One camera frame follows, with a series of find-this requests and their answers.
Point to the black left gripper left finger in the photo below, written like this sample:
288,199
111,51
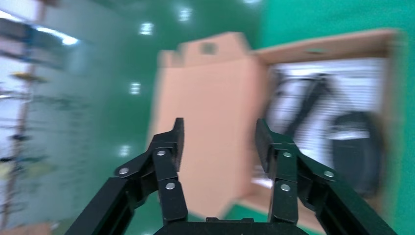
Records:
170,191

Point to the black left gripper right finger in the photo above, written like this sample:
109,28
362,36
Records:
285,194

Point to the orange cardboard box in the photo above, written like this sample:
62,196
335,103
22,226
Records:
207,107

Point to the white printed instruction sheet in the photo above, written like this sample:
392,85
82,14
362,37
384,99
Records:
353,87

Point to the blurry metal shelf rack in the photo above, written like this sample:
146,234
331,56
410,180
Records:
29,97

